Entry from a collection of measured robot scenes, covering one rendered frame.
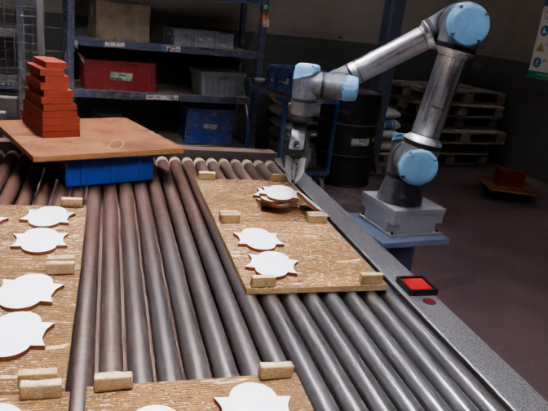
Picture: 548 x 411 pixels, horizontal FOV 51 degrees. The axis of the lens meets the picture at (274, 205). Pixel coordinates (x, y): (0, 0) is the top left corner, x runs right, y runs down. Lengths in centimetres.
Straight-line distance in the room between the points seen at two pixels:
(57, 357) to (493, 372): 81
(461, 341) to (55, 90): 146
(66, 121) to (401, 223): 117
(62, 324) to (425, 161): 110
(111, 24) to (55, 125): 358
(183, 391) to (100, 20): 479
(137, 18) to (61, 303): 459
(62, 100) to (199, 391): 131
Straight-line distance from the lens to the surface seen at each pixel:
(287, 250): 151
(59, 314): 119
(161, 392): 98
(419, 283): 148
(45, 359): 107
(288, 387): 101
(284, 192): 181
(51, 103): 206
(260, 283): 130
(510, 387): 120
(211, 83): 579
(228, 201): 183
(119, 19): 559
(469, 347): 129
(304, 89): 172
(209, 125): 588
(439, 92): 175
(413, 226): 194
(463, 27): 172
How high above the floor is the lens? 153
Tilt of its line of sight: 19 degrees down
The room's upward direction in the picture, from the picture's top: 7 degrees clockwise
